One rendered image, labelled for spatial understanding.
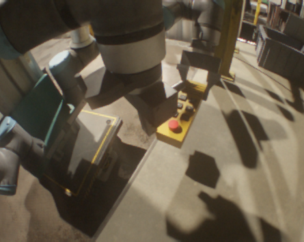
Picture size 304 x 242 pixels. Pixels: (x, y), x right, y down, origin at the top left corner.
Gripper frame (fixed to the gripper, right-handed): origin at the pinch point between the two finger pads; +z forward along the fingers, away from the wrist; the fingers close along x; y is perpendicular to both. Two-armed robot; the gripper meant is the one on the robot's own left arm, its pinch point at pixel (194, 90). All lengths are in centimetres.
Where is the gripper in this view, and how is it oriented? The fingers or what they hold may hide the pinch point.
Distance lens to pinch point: 54.8
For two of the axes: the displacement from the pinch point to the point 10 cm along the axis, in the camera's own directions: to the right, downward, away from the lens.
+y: 4.7, -3.4, 8.1
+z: -1.5, 8.8, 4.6
